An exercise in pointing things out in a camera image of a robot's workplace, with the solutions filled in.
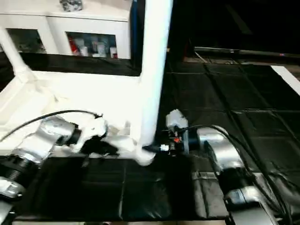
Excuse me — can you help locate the white flat strip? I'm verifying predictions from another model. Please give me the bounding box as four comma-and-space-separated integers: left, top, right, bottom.
270, 65, 300, 95

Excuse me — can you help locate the white glass-door cabinet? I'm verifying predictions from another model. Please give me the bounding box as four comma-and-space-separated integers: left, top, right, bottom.
0, 0, 131, 60

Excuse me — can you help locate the white plastic table top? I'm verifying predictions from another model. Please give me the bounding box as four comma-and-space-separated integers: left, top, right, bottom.
0, 69, 156, 166

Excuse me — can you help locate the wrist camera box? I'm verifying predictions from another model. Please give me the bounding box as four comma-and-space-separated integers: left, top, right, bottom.
72, 114, 109, 153
165, 109, 189, 135

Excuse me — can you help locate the black work mat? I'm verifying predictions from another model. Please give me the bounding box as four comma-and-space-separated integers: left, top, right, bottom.
0, 52, 300, 221

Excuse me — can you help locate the red bottle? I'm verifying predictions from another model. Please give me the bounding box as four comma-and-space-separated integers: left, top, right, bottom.
69, 37, 79, 55

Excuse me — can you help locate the white plastic table leg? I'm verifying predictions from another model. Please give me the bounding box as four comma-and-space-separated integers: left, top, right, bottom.
0, 27, 34, 83
137, 0, 174, 154

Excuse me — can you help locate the dark long rail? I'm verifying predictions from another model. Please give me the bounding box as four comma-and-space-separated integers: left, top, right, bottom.
193, 47, 300, 60

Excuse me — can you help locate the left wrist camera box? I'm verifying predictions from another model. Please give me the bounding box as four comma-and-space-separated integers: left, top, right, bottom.
72, 114, 109, 153

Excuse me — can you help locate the grey crumpled object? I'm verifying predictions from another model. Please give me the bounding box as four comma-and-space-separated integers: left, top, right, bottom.
60, 0, 84, 12

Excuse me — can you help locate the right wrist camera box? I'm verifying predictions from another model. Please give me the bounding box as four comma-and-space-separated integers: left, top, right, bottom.
165, 109, 189, 135

